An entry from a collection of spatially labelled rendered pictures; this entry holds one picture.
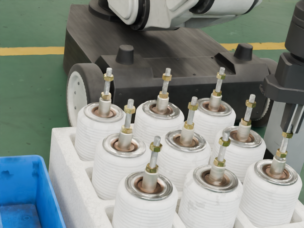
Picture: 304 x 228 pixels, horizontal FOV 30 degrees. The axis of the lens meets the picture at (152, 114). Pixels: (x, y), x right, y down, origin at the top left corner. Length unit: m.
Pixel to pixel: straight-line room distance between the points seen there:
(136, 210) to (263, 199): 0.23
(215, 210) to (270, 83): 0.22
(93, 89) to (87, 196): 0.43
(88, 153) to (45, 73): 0.77
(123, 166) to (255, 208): 0.24
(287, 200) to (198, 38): 0.91
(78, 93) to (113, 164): 0.52
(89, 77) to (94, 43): 0.28
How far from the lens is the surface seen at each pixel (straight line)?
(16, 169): 1.18
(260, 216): 0.99
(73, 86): 1.48
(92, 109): 1.08
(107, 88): 1.04
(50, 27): 2.19
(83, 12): 1.86
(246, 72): 1.54
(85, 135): 1.05
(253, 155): 1.05
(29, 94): 1.67
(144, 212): 0.86
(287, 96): 0.90
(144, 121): 1.09
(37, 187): 1.19
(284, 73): 0.89
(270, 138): 1.24
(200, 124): 1.14
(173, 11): 1.37
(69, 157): 1.06
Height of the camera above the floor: 0.75
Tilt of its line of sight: 27 degrees down
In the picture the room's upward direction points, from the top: 10 degrees clockwise
